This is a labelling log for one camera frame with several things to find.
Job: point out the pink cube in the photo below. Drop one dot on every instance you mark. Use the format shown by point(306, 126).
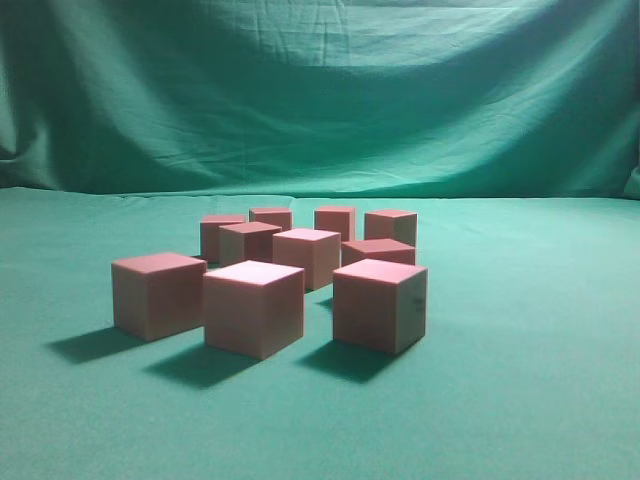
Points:
point(399, 225)
point(340, 219)

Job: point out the green cloth backdrop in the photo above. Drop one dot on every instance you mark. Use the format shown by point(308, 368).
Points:
point(511, 128)

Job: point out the pink cube column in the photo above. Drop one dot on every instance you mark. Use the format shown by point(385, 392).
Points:
point(246, 241)
point(316, 251)
point(209, 233)
point(278, 216)
point(385, 249)
point(380, 305)
point(253, 308)
point(157, 296)

